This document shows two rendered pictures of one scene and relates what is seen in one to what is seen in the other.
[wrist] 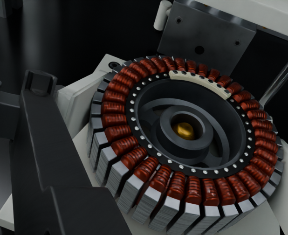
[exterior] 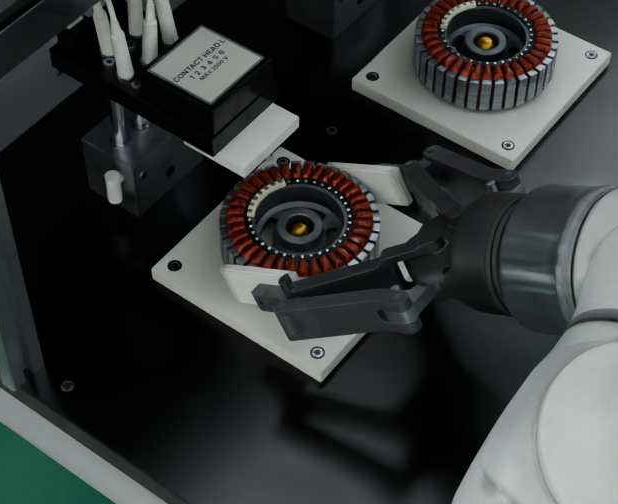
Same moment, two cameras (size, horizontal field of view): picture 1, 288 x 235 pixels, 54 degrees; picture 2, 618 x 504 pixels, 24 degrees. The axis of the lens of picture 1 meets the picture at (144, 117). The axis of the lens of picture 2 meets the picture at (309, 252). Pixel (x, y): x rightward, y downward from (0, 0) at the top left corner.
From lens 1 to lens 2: 0.87 m
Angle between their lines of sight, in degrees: 35
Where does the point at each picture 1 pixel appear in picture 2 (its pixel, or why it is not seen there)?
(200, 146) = (321, 224)
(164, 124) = (295, 240)
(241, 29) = not seen: hidden behind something
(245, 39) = not seen: hidden behind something
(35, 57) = (128, 341)
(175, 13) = (138, 174)
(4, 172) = (276, 376)
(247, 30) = not seen: hidden behind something
